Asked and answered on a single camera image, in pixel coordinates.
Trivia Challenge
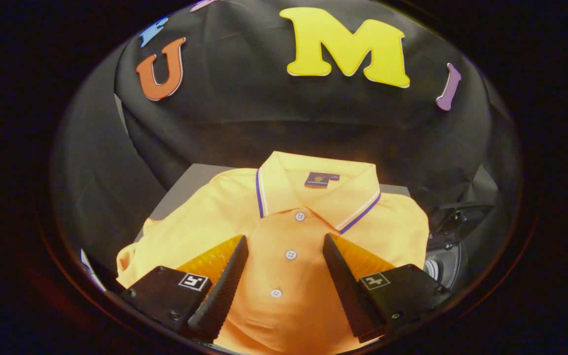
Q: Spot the orange polo shirt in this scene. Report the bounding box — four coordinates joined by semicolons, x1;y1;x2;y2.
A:
115;150;430;355

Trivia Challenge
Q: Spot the beige cabinet with dark sides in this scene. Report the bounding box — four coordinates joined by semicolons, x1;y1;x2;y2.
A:
134;163;412;243

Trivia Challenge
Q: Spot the grey washing machine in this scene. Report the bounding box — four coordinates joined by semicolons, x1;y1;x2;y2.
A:
423;232;469;294

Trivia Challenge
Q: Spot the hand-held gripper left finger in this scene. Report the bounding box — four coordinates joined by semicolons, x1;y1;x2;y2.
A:
118;235;249;343

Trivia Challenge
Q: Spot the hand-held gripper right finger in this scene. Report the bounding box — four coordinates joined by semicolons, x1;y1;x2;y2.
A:
322;233;451;344

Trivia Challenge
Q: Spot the dark glass washing machine lid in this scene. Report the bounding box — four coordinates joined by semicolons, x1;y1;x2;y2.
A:
429;201;496;238

